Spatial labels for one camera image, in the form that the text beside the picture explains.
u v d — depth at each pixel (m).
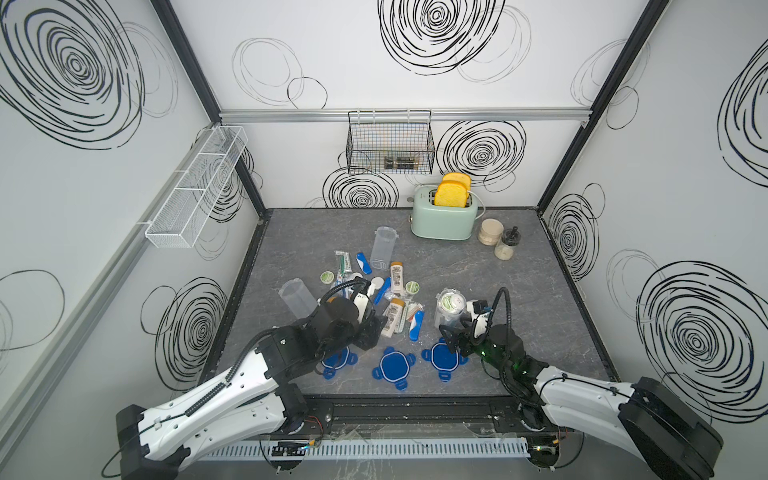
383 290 0.96
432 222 1.06
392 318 0.88
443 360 0.83
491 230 1.06
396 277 0.98
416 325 0.89
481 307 0.73
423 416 0.75
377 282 0.98
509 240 0.98
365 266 1.03
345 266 1.01
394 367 0.81
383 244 1.07
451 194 0.99
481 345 0.73
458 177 1.01
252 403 0.60
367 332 0.61
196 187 0.72
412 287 0.97
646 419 0.43
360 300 0.61
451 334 0.75
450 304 0.79
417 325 0.89
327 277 0.99
